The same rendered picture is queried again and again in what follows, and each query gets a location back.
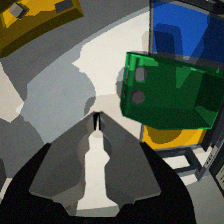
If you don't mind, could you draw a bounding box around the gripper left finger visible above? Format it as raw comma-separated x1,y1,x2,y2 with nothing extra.
0,111,98,224

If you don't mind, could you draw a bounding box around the dark grey metal shelf frame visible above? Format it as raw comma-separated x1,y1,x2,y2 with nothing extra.
139,0,224,182

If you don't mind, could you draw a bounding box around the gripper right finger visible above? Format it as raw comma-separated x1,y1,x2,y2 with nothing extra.
98,111,197,224

